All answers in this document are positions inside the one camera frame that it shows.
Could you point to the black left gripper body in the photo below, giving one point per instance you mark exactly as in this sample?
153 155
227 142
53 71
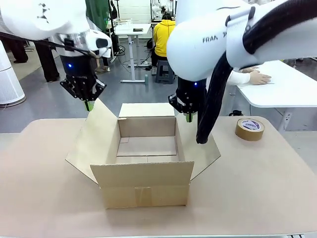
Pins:
79 69

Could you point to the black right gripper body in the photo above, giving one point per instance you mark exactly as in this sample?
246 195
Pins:
190 91

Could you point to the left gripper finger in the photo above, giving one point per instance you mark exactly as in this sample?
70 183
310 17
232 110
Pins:
74 89
99 88

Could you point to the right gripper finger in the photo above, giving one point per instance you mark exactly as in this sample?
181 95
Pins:
192 111
178 102

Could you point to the brown packing tape roll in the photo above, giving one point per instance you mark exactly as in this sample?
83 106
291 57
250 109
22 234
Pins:
247 135

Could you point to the brown cardboard box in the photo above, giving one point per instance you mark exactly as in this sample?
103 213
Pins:
143 181

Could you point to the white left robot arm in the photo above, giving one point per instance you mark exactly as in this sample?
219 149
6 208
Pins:
37 15

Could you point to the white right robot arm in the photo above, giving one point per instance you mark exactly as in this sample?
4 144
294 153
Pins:
193 62

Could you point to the right forearm white sleeve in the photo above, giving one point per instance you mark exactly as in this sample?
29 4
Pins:
239 78

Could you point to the person's left hand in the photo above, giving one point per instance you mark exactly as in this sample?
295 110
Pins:
250 69

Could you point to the person's right hand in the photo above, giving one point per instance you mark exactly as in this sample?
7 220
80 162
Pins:
258 78

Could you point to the person in black trousers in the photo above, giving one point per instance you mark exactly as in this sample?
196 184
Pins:
47 62

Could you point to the grey plastic stool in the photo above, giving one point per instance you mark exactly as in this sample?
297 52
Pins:
164 65

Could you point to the grey-green bottle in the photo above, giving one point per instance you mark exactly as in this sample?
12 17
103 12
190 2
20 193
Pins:
146 80

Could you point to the black computer tower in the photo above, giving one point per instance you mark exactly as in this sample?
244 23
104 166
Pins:
114 44

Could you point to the black shoes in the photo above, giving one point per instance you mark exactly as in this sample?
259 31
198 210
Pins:
236 113

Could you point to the dark green hanging garment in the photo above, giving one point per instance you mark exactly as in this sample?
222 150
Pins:
97 12

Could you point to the person in yellow hoodie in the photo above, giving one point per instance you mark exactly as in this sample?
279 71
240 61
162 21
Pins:
163 37

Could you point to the white standing desk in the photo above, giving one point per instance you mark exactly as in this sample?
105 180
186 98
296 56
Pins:
128 31

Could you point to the person in dark clothes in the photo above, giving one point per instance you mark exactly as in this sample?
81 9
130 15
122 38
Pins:
17 49

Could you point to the white air purifier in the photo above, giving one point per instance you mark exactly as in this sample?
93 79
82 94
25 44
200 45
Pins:
10 79

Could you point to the small black desk item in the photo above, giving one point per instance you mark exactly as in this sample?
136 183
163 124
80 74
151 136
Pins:
138 29

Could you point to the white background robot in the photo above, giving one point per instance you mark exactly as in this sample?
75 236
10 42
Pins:
157 8

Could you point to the white side table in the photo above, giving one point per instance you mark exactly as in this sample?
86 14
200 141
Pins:
284 94

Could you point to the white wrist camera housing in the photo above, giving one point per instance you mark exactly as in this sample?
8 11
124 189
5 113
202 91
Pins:
101 43

